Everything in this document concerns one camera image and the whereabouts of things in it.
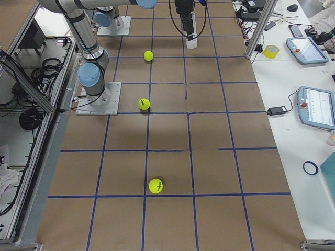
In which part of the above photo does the teal board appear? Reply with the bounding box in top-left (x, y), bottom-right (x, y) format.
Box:
top-left (320, 152), bottom-right (335, 201)

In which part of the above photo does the blue teach pendant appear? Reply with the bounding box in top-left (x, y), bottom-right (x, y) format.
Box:
top-left (286, 37), bottom-right (329, 65)
top-left (297, 86), bottom-right (334, 131)

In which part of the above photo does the black power adapter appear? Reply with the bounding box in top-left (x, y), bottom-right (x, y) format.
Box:
top-left (266, 106), bottom-right (287, 116)

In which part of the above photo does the tennis ball centre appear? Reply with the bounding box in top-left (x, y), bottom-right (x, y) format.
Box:
top-left (138, 98), bottom-right (150, 111)

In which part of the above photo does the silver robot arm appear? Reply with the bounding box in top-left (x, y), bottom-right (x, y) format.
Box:
top-left (39, 1), bottom-right (157, 107)
top-left (93, 1), bottom-right (198, 49)

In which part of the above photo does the tennis ball far image-left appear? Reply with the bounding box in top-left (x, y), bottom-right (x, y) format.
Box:
top-left (143, 50), bottom-right (154, 61)

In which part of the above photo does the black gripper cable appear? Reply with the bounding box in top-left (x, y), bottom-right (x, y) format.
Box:
top-left (168, 0), bottom-right (210, 39)

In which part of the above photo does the clear tennis ball can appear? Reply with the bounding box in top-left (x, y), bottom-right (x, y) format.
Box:
top-left (186, 12), bottom-right (198, 49)

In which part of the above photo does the blue teach pendant near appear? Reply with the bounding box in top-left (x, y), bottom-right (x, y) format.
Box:
top-left (297, 86), bottom-right (334, 131)

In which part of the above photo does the blue tape ring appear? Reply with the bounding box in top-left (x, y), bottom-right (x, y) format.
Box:
top-left (302, 161), bottom-right (319, 176)

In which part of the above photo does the yellow tape roll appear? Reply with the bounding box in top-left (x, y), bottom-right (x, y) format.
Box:
top-left (263, 44), bottom-right (280, 59)

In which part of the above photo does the black computer mouse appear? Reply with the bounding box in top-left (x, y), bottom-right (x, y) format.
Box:
top-left (286, 4), bottom-right (298, 12)

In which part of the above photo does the black smartphone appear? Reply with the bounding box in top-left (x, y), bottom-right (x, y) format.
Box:
top-left (288, 25), bottom-right (304, 38)

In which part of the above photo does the blue teach pendant far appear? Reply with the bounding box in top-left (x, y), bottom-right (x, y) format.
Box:
top-left (286, 37), bottom-right (329, 65)

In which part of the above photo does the tennis ball far image-right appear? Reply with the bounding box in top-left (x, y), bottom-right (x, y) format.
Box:
top-left (148, 178), bottom-right (163, 194)

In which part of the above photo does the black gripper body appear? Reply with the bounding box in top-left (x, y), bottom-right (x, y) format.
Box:
top-left (175, 0), bottom-right (195, 15)

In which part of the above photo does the aluminium frame post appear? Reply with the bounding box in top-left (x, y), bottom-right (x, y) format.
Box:
top-left (245, 0), bottom-right (277, 59)

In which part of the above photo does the metal corner clamp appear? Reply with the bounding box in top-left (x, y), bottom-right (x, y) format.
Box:
top-left (300, 239), bottom-right (335, 251)

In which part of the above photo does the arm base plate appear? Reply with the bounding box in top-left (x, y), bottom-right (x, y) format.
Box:
top-left (75, 82), bottom-right (121, 116)
top-left (97, 16), bottom-right (131, 37)

